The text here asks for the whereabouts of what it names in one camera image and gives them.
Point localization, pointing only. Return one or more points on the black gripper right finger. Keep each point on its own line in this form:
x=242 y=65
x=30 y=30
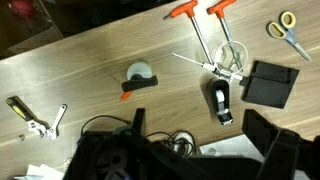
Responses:
x=276 y=146

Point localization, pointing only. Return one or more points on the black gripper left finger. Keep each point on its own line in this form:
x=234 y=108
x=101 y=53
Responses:
x=138 y=120

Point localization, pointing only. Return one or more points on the small orange plastic piece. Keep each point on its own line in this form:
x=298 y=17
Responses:
x=125 y=96

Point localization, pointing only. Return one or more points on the flat black pouch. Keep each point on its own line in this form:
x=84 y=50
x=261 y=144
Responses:
x=270 y=87

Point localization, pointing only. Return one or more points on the white wrench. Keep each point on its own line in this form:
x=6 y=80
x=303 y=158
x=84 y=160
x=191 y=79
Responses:
x=60 y=116

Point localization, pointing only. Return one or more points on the black stapler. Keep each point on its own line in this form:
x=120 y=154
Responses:
x=221 y=87

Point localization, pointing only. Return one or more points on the white syringe tool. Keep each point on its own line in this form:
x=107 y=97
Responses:
x=210 y=67

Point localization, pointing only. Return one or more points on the clear glass cup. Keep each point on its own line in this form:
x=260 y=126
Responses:
x=220 y=56

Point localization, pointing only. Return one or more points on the small metal nut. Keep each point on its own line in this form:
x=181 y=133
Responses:
x=21 y=137

